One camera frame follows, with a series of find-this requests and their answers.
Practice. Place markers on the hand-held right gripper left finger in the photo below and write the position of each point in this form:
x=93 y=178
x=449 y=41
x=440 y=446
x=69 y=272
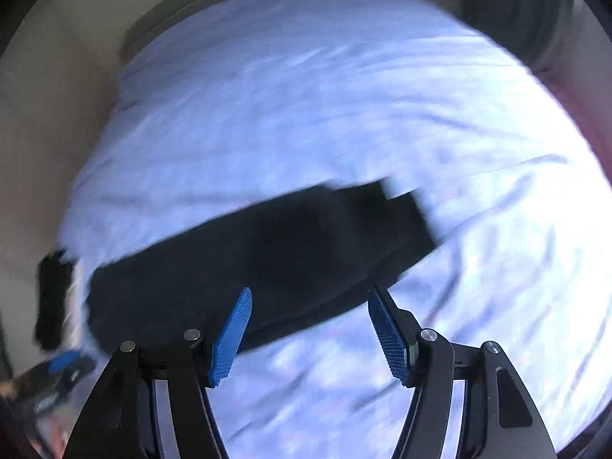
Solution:
x=232 y=339

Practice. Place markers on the black pants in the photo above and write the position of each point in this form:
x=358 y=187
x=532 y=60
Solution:
x=287 y=258

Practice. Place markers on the grey bed headboard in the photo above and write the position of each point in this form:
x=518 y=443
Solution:
x=191 y=14

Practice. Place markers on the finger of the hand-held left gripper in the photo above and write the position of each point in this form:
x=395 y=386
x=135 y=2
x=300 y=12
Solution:
x=64 y=361

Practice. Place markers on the black fuzzy cloth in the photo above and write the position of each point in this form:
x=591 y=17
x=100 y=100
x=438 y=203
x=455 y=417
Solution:
x=52 y=296

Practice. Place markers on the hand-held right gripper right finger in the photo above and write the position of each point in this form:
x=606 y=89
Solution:
x=389 y=344

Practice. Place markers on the dark green curtain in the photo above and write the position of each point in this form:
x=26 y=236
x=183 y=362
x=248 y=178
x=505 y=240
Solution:
x=516 y=5

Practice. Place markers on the white bed sheet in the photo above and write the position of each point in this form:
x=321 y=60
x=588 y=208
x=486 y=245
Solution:
x=311 y=105

